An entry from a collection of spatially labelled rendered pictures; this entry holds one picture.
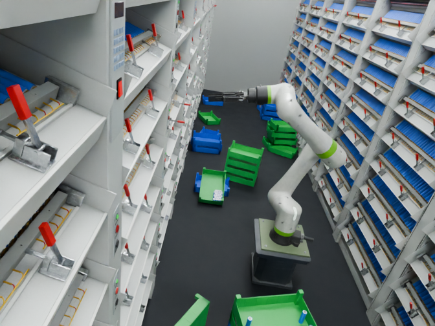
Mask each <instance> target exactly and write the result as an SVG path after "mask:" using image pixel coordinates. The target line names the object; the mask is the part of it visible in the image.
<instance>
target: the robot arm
mask: <svg viewBox="0 0 435 326"><path fill-rule="evenodd" d="M244 100H248V103H255V102H256V105H259V106H260V107H262V105H263V104H276V113H277V115H278V116H279V118H281V119H282V120H283V121H285V122H286V123H287V124H289V125H290V126H291V127H292V128H293V129H294V130H295V131H296V132H297V133H298V134H299V135H300V136H301V137H302V138H303V139H304V140H305V141H306V142H307V144H306V146H305V147H304V149H303V150H302V152H301V154H300V155H299V156H298V158H297V159H296V160H295V162H294V164H293V165H292V166H291V167H290V168H289V170H288V171H287V172H286V174H285V175H284V176H283V177H282V178H281V179H280V180H279V181H278V182H277V183H276V184H275V185H274V186H273V187H272V188H271V189H270V190H269V192H268V195H267V198H268V201H269V202H270V204H271V206H272V207H273V209H274V211H275V212H276V219H275V222H274V228H273V229H272V230H271V231H270V233H269V237H270V238H271V240H272V241H273V242H274V243H276V244H278V245H281V246H289V245H293V246H295V247H298V246H299V244H300V243H303V239H304V240H307V241H312V242H313V240H314V238H311V237H307V236H304V234H301V231H300V230H296V227H297V225H298V222H299V219H300V216H301V213H302V208H301V206H300V205H299V204H298V203H297V202H296V201H295V200H294V199H293V198H292V197H291V195H292V194H293V192H294V190H295V189H296V187H297V186H298V184H299V183H300V181H301V180H302V179H303V178H304V176H305V175H306V173H307V172H308V171H309V170H310V169H311V168H312V167H313V165H314V164H315V163H316V162H317V161H318V160H319V159H321V161H323V163H325V165H327V166H328V167H330V168H339V167H341V166H343V165H344V163H345V162H346V157H347V156H346V152H345V150H343V148H341V147H340V146H339V145H338V143H336V141H334V139H332V138H331V137H330V136H329V135H327V134H326V133H325V132H323V130H321V129H320V128H319V127H318V126H317V125H316V124H315V123H314V122H313V121H312V120H311V119H310V118H309V117H308V115H307V114H306V113H305V112H304V111H303V110H302V108H301V106H299V104H298V102H297V100H296V96H295V89H294V88H293V86H292V85H290V84H288V83H281V84H278V85H265V86H261V84H260V86H256V89H255V88H248V89H247V92H243V91H230V92H223V93H214V94H208V101H209V102H241V103H242V102H243V101H244Z"/></svg>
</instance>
